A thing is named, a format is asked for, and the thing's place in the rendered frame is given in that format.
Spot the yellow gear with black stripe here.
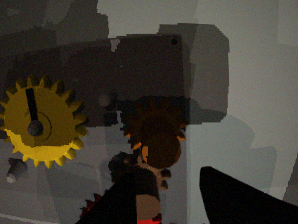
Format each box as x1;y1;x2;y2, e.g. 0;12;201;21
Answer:
0;73;88;168

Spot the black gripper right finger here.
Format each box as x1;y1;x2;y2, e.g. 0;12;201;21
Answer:
200;167;298;224

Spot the red gear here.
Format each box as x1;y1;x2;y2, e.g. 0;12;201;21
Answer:
81;194;162;224

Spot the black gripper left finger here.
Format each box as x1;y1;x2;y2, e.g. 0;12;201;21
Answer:
76;173;137;224

